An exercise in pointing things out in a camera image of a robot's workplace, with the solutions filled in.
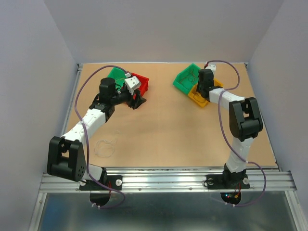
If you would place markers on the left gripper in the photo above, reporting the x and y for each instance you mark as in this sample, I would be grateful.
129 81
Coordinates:
137 102

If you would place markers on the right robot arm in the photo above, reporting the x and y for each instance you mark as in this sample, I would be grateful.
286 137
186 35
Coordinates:
245 123

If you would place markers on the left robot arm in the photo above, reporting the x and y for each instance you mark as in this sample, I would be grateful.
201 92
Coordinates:
68 155

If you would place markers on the red bin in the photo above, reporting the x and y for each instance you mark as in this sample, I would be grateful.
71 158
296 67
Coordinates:
144 83

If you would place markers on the left green bin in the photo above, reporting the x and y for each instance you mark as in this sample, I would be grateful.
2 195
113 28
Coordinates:
118 75

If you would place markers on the green bin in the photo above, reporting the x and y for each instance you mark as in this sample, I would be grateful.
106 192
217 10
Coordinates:
118 75
187 78

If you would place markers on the right green bin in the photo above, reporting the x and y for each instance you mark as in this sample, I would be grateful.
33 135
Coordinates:
187 78

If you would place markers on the yellow bin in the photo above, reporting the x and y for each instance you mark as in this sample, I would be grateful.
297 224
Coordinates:
200 94

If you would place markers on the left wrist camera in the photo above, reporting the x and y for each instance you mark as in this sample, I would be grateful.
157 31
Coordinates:
132 82

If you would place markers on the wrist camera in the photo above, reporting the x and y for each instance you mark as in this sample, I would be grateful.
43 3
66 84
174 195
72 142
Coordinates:
211 67
132 82

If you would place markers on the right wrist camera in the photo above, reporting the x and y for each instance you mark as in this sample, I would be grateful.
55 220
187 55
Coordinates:
211 67

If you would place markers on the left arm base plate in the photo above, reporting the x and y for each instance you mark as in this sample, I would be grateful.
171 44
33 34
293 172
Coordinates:
111 181

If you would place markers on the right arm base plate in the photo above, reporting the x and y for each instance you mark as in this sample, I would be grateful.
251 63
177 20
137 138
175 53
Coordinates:
219 182

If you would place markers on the aluminium frame rail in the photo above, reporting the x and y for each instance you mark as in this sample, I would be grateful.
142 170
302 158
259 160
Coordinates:
164 150

